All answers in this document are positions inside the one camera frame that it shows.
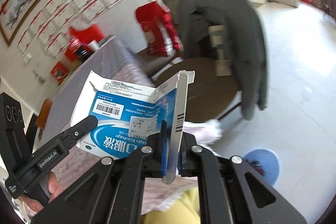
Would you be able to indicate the red photo frame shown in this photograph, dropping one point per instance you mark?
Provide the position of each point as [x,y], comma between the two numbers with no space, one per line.
[59,72]

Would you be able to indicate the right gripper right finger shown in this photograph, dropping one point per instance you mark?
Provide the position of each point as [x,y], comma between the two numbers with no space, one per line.
[230,190]

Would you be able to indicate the red cushion chair cover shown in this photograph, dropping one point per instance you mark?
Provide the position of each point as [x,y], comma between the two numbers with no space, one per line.
[157,25]

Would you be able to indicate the red bag on table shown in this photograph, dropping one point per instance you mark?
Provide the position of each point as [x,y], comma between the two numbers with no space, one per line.
[82,38]

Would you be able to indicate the pink checkered tablecloth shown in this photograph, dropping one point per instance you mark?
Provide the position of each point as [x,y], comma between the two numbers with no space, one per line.
[112,64]

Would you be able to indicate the yellow cloth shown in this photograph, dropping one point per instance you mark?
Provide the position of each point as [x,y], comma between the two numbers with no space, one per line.
[185,210]

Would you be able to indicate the orange wooden chair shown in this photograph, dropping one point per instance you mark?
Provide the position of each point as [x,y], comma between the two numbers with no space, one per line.
[44,113]

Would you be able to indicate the round brown chair seat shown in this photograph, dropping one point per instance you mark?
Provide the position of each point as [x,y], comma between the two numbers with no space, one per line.
[210,95]

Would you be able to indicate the white blue medicine box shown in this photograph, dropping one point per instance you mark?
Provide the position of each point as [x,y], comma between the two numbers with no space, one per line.
[128,115]

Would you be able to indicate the grey jacket on chair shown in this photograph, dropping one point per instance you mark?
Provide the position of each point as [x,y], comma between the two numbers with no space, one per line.
[244,44]

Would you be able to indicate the black bottle box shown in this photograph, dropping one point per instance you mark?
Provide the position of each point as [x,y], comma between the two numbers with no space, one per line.
[82,54]

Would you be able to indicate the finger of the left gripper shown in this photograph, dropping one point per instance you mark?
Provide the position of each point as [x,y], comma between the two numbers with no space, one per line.
[56,149]

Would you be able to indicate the white paper cup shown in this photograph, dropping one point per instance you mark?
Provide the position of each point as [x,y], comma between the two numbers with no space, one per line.
[93,46]

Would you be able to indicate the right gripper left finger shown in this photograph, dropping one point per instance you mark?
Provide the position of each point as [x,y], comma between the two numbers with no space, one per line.
[111,191]

